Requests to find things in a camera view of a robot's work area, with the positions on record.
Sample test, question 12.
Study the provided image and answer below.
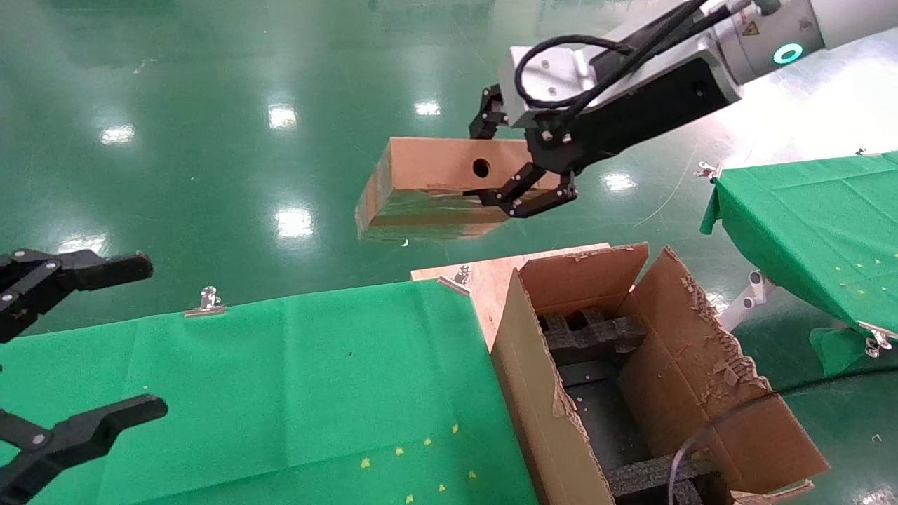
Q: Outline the black foam insert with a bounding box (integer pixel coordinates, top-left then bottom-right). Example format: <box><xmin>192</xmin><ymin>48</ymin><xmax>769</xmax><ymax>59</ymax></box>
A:
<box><xmin>605</xmin><ymin>451</ymin><xmax>727</xmax><ymax>505</ymax></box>
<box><xmin>539</xmin><ymin>307</ymin><xmax>648</xmax><ymax>367</ymax></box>

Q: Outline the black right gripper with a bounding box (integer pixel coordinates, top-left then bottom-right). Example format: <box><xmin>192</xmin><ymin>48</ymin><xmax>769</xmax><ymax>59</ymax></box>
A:
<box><xmin>469</xmin><ymin>56</ymin><xmax>744</xmax><ymax>218</ymax></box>

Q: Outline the large open cardboard carton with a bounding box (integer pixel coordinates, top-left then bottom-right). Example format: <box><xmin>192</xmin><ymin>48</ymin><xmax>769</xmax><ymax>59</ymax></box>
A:
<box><xmin>490</xmin><ymin>242</ymin><xmax>832</xmax><ymax>505</ymax></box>

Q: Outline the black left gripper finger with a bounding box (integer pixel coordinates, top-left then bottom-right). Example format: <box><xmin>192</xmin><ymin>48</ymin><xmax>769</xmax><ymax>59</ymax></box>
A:
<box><xmin>0</xmin><ymin>249</ymin><xmax>154</xmax><ymax>344</ymax></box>
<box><xmin>0</xmin><ymin>394</ymin><xmax>169</xmax><ymax>505</ymax></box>

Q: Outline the green tablecloth with yellow marks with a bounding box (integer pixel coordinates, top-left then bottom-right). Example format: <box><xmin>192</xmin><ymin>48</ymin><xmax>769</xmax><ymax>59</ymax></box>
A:
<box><xmin>0</xmin><ymin>279</ymin><xmax>537</xmax><ymax>505</ymax></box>

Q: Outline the black hanging arm cable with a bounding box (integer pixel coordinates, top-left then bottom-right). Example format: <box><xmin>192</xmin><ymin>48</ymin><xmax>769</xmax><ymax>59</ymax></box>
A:
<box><xmin>666</xmin><ymin>367</ymin><xmax>898</xmax><ymax>505</ymax></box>

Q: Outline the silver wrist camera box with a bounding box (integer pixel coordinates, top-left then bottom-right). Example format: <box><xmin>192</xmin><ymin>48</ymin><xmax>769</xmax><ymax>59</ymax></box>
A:
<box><xmin>500</xmin><ymin>43</ymin><xmax>611</xmax><ymax>129</ymax></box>

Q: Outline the white table leg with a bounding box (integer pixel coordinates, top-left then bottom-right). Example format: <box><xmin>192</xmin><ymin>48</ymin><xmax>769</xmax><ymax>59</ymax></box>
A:
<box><xmin>717</xmin><ymin>270</ymin><xmax>776</xmax><ymax>332</ymax></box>

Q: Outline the small cardboard box with hole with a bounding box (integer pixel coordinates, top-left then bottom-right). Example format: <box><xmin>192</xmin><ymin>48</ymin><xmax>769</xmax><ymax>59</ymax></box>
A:
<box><xmin>354</xmin><ymin>137</ymin><xmax>562</xmax><ymax>243</ymax></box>

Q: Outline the black camera cable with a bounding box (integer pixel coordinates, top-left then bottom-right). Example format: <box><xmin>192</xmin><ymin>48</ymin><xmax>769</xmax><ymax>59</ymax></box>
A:
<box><xmin>514</xmin><ymin>0</ymin><xmax>772</xmax><ymax>116</ymax></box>

